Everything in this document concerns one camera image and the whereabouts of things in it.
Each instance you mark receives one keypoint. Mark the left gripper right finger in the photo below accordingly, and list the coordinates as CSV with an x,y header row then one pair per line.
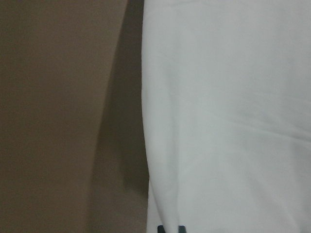
x,y
182,229

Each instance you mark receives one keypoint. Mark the white long-sleeve printed shirt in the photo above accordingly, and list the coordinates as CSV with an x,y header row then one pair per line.
x,y
226,107

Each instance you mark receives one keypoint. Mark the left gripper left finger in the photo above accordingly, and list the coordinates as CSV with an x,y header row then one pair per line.
x,y
160,229

